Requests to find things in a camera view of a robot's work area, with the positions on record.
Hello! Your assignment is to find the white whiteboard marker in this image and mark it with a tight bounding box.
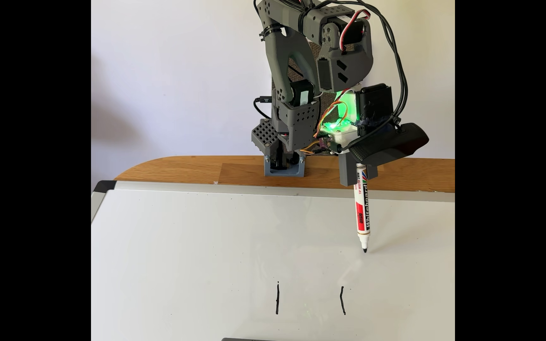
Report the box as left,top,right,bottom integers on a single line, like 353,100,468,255
355,163,371,253

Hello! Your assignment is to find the purple microcontroller board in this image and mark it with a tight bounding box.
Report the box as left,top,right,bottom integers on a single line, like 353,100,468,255
318,135,342,155

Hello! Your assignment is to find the black webcam with clip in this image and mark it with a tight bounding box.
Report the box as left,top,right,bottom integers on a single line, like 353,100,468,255
348,84,430,167

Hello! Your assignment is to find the whiteboard with aluminium frame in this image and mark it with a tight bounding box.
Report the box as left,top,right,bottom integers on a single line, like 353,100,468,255
91,180,456,341

